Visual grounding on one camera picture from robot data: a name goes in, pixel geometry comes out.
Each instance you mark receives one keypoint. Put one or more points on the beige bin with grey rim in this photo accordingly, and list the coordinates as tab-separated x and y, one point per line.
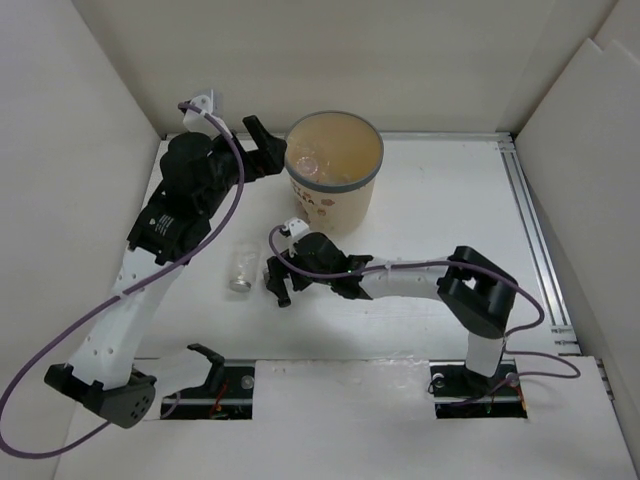
354	152

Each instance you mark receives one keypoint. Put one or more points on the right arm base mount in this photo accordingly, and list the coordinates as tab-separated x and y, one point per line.
459	393

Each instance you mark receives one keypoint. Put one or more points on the clear jar with silver lid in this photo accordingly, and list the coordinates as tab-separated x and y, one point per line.
244	266

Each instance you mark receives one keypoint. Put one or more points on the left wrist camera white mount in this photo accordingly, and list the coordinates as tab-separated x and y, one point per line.
205	102

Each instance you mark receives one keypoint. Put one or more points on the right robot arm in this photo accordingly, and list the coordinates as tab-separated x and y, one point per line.
477	292

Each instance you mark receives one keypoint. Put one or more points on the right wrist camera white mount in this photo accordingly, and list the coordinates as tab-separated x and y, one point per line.
294	230

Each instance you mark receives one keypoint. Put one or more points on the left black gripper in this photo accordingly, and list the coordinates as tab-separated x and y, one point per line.
266	159

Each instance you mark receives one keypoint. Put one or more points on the aluminium rail frame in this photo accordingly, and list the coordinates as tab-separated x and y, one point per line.
433	193

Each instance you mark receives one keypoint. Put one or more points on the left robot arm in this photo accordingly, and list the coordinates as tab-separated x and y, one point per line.
197	173

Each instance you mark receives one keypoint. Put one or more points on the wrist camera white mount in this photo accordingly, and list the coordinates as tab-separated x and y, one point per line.
294	230
205	102

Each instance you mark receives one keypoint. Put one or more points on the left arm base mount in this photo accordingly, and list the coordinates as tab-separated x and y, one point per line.
225	394

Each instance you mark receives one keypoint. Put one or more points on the clear bottle white cap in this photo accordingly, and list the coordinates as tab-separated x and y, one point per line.
308	161

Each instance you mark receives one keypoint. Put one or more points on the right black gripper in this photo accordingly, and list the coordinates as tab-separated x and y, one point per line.
276	281

